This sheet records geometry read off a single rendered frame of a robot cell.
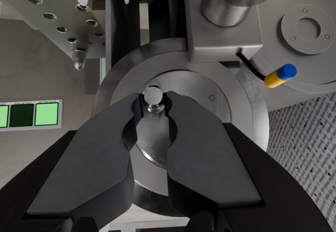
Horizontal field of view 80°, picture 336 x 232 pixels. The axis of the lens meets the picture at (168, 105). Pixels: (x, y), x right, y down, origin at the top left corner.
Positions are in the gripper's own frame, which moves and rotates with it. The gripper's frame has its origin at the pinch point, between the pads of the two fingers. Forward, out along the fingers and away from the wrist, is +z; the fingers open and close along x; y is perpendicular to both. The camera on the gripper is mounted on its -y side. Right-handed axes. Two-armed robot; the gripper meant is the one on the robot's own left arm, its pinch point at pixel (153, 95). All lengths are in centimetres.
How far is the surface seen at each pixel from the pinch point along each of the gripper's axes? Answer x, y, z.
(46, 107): -28.3, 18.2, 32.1
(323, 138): 19.4, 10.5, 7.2
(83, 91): -81, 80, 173
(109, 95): -4.0, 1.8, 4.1
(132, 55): -2.0, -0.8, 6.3
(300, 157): 19.4, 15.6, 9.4
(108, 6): -4.2, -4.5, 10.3
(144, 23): -19, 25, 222
